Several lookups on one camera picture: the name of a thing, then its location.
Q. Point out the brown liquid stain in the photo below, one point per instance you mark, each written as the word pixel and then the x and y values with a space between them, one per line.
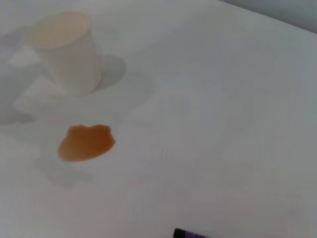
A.
pixel 86 145

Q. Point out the purple rag with black trim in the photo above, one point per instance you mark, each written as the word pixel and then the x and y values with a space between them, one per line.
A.
pixel 188 234

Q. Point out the white paper cup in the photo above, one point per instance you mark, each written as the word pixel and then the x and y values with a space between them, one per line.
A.
pixel 69 54

